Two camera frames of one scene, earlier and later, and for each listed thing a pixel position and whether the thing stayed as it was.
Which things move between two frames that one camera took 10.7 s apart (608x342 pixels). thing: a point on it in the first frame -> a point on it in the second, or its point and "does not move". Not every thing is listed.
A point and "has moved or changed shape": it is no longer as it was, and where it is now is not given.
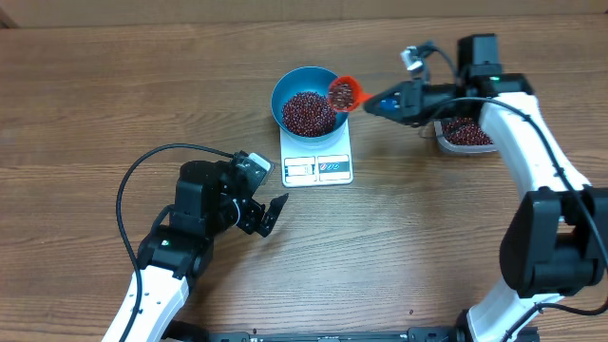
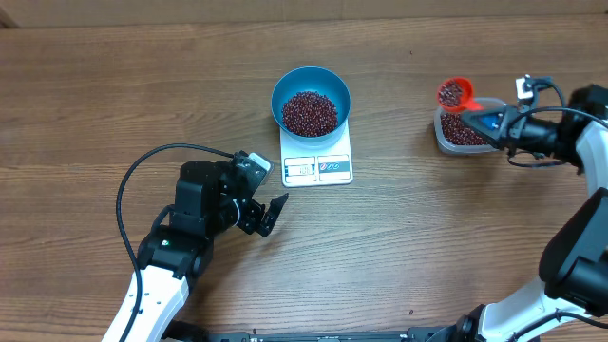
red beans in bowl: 309,114 does not move
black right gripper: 407,98 -> 505,133
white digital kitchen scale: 328,165 does not move
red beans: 465,131 does not move
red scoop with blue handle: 359,96 has moved or changed shape
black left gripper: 250,218 does not move
